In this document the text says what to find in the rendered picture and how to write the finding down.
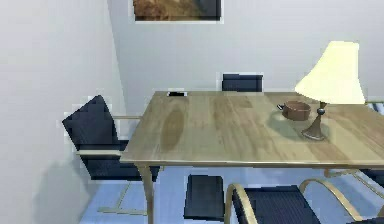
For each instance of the small black flat object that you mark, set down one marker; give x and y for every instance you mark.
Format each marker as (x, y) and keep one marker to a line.
(176, 94)

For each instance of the wooden dining table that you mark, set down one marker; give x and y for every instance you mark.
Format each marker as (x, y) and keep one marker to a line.
(233, 133)

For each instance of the dark blue armchair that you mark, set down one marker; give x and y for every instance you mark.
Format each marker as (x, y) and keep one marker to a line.
(276, 206)
(96, 133)
(242, 82)

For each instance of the cream shade table lamp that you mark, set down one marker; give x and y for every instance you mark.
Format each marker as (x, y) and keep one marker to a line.
(333, 76)

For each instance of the framed brown wall picture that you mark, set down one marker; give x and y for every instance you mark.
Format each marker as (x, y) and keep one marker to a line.
(176, 9)

